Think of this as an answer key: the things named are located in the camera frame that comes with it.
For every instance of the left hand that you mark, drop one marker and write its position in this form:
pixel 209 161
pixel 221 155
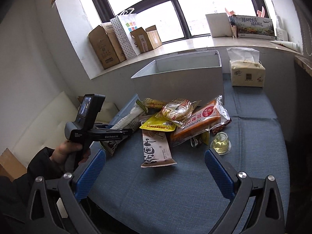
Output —
pixel 60 154

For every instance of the round bread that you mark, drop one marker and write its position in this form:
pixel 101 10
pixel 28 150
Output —
pixel 178 111

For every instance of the white dotted paper bag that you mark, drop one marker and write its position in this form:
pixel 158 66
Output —
pixel 123 24

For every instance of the landscape printed tissue box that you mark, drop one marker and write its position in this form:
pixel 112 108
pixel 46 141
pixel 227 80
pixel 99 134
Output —
pixel 254 27

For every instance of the flat yellow snack packet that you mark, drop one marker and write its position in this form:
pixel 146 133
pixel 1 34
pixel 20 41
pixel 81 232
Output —
pixel 158 124

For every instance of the beige tissue pack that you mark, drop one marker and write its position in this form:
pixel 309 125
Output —
pixel 246 69

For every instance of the white tube on sill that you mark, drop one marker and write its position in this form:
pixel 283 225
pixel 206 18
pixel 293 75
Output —
pixel 287 44

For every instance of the white square box on sill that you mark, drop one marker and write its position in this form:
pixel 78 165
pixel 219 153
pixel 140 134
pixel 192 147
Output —
pixel 219 25

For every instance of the tall grey chip bag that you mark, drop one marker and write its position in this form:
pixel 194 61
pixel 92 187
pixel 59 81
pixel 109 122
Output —
pixel 137 110

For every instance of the large brown cardboard box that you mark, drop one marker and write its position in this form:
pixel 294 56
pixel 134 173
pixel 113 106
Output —
pixel 106 45

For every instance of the clear yellow jelly cup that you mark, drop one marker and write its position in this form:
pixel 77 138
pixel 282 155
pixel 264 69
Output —
pixel 221 143

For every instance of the beige long snack bar pack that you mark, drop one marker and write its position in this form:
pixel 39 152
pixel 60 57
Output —
pixel 156 150

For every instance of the white storage box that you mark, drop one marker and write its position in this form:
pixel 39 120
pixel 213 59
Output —
pixel 193 76

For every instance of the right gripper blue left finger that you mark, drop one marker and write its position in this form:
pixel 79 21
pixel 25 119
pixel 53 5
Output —
pixel 55 205

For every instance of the black and grey snack bag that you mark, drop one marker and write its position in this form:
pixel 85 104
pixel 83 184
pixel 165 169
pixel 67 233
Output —
pixel 111 146

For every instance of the yellow waffle snack pack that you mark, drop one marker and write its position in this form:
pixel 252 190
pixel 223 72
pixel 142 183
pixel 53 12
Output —
pixel 154 104

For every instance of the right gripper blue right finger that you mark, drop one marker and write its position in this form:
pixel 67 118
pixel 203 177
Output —
pixel 266 214

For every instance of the white plastic bottle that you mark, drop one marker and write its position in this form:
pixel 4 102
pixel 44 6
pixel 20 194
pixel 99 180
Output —
pixel 281 32

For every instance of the cream sofa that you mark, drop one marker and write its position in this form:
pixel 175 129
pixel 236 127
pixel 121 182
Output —
pixel 47 130

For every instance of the small open cardboard box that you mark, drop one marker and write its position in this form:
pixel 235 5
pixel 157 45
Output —
pixel 147 39

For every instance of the orange biscuit pack clear wrap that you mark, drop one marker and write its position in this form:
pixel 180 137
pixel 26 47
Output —
pixel 211 117

